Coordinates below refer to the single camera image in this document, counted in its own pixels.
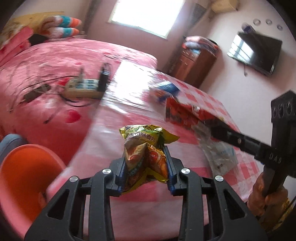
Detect wall mounted black television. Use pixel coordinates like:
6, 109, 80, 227
227, 32, 282, 76

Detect beige air conditioner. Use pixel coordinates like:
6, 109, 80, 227
211, 0, 240, 14

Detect brown wooden cabinet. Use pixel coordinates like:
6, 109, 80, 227
169, 47, 217, 88

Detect pink checkered plastic tablecloth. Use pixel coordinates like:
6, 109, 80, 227
46, 60, 258, 241

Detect grey curtain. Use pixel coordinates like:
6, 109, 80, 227
187, 3, 207, 31

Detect bright window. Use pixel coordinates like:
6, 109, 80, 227
108, 0, 185, 39

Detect striped colourful pillow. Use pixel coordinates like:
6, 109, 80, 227
38, 15, 82, 39

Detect black power adapter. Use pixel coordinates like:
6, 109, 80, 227
97, 63, 111, 92

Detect black phone on bed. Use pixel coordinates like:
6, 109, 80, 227
22, 84, 51, 103

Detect person's right hand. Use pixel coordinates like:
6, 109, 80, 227
247, 172, 290, 231

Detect pink heart bedspread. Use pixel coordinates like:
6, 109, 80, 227
1, 39, 158, 164

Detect folded quilts on cabinet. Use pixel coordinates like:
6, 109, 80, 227
183, 36, 220, 56

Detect orange plastic trash bin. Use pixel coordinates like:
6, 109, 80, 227
1, 144, 66, 238

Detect blue white snack box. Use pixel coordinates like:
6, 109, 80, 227
149, 80, 180, 102

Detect beige power strip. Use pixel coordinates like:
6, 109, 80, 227
62, 78, 105, 99

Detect red snack wrapper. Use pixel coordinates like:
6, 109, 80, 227
165, 97, 224, 129

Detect grey plastic mailer bag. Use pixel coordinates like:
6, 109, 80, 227
191, 122, 238, 176

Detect yellow orange chip bag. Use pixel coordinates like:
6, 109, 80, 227
119, 125, 179, 193

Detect folded pink blanket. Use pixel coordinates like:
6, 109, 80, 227
1, 26, 34, 66

